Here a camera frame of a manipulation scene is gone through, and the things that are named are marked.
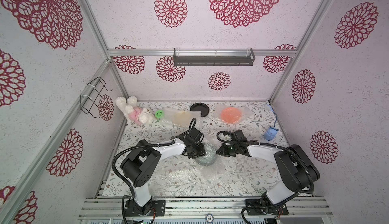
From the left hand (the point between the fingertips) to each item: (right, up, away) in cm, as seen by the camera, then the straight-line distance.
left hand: (204, 154), depth 90 cm
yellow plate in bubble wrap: (-16, +22, +20) cm, 33 cm away
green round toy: (-31, +24, +17) cm, 42 cm away
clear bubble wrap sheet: (+13, -11, -5) cm, 18 cm away
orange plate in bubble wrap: (+20, +24, +19) cm, 37 cm away
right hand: (+7, +2, +2) cm, 8 cm away
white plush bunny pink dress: (-45, +25, +10) cm, 53 cm away
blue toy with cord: (+42, +13, +5) cm, 44 cm away
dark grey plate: (-1, +30, +27) cm, 40 cm away
